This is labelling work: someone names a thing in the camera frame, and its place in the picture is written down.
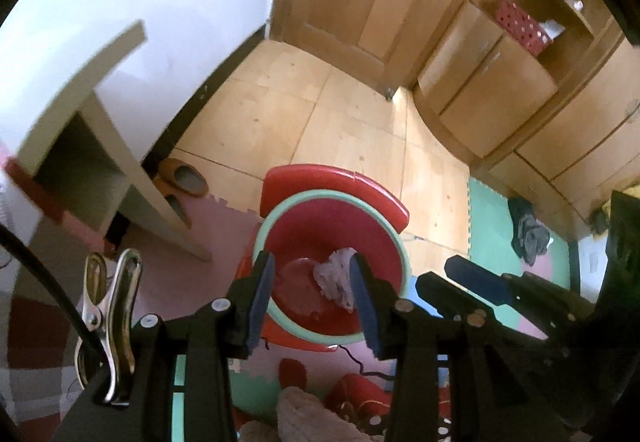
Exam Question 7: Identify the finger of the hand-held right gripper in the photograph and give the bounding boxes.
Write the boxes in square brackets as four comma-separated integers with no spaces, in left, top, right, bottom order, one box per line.
[416,272,556,348]
[444,255,596,328]

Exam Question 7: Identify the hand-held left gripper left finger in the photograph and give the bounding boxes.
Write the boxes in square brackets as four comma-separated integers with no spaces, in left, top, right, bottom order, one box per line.
[52,251,277,442]

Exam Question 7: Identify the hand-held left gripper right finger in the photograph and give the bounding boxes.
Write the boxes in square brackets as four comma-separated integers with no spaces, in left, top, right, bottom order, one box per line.
[349,254,571,442]

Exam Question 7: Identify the white tissue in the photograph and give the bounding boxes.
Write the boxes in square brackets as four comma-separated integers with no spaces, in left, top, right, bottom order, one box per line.
[313,248,358,313]

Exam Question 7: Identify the red bin with green rim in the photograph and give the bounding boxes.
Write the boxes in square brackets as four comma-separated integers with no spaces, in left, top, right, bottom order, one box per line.
[251,190,412,344]

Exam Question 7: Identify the blue foam floor mat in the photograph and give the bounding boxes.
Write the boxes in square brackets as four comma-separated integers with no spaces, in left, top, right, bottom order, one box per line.
[400,272,451,308]

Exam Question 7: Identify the dark grey clothing pile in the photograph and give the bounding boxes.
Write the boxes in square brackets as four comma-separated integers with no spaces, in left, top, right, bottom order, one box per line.
[507,197,551,266]

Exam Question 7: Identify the pink foam floor mat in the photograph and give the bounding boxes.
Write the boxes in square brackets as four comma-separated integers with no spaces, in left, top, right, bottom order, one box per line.
[85,194,401,388]

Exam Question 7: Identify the red plush blanket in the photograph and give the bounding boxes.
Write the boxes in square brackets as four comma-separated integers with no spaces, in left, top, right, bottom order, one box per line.
[324,372,453,442]

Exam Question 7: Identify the yellow cloth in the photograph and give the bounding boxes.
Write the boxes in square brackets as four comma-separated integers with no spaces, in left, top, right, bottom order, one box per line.
[590,199,615,234]

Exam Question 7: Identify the brown slipper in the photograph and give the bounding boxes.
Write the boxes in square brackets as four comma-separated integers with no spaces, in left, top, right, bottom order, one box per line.
[157,158,208,198]
[162,192,193,229]

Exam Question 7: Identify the red plastic stool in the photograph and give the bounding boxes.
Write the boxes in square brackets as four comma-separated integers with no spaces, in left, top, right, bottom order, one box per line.
[235,164,410,353]

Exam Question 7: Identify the metal spring clip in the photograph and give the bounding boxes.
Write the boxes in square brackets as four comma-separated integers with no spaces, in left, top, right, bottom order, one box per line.
[75,248,144,407]

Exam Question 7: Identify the beige wooden desk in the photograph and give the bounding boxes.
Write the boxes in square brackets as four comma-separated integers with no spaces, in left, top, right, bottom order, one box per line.
[15,19,213,263]

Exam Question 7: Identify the wooden cabinet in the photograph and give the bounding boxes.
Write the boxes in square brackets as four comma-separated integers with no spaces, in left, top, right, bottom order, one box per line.
[412,0,640,235]

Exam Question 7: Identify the checked heart quilt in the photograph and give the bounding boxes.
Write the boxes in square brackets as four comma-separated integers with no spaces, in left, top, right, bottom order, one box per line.
[0,142,108,428]

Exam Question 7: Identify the red perforated basket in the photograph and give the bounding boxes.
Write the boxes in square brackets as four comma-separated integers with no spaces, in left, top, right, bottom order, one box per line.
[495,0,553,56]

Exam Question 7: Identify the thin black floor cable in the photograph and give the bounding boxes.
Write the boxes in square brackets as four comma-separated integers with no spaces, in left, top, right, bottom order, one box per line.
[337,344,398,382]

